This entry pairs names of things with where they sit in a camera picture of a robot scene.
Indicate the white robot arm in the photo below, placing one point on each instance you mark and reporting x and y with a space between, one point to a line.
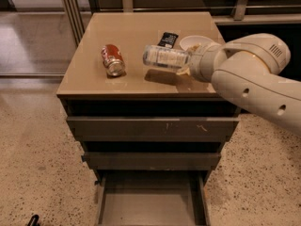
246 72

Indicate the black object at floor corner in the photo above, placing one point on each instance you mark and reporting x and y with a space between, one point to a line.
34 221

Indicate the white ceramic bowl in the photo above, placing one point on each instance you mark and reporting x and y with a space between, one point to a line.
195 40

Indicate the clear blue plastic bottle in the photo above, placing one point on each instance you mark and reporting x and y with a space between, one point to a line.
165 58

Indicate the grey open bottom drawer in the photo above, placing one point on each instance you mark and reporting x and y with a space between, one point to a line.
151 198

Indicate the black snack packet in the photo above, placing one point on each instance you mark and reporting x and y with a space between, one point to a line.
168 40

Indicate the metal window frame rail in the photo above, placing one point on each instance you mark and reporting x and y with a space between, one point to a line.
233 18

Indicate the grey drawer cabinet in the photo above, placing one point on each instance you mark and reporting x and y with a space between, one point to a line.
140 92

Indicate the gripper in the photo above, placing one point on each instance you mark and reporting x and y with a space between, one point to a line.
198 63

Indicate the grey middle drawer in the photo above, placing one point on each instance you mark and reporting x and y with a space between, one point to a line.
151 161

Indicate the red soda can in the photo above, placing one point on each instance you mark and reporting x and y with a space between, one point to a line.
112 60

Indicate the grey top drawer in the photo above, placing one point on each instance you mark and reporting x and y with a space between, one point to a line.
182 129

